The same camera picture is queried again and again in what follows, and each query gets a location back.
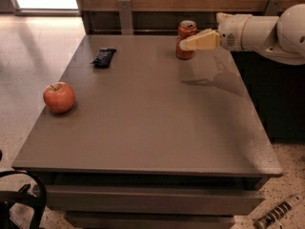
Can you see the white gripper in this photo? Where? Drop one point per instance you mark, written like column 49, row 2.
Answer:
column 231, row 32

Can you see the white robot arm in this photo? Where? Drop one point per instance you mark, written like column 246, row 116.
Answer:
column 278, row 38

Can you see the red apple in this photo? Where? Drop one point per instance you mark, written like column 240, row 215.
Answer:
column 59, row 97

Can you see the dark blue snack bar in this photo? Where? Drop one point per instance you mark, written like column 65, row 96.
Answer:
column 103, row 58

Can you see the grey drawer cabinet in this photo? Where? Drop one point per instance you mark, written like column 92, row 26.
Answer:
column 153, row 142

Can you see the striped cylindrical tool on floor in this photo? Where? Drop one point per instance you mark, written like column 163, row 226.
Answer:
column 279, row 212

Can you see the right metal bracket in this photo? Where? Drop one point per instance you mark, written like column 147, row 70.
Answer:
column 273, row 7

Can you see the metal bracket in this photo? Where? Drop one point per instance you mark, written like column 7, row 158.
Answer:
column 125, row 16
column 273, row 7

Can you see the left metal bracket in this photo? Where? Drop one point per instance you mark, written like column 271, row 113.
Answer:
column 125, row 16

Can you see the black chair frame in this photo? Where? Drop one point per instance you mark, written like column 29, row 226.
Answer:
column 22, row 196

